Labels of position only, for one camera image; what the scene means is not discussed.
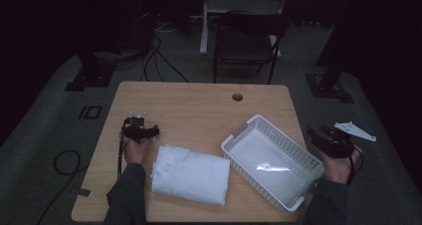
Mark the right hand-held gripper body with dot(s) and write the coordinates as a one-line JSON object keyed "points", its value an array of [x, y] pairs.
{"points": [[338, 142]]}

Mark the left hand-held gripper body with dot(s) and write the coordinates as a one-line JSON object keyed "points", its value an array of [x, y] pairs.
{"points": [[133, 129]]}

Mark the white plastic basket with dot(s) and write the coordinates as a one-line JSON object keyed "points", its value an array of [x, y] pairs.
{"points": [[265, 152]]}

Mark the white cloth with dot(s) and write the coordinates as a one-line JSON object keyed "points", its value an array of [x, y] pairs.
{"points": [[190, 175]]}

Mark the person's left hand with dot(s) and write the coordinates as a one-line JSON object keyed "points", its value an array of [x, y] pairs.
{"points": [[134, 152]]}

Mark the person's right hand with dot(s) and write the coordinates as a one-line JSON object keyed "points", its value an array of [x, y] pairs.
{"points": [[338, 168]]}

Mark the black stand base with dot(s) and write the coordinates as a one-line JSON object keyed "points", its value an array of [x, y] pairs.
{"points": [[328, 85], [91, 75]]}

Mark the black folding chair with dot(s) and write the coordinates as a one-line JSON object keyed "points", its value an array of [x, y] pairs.
{"points": [[247, 45]]}

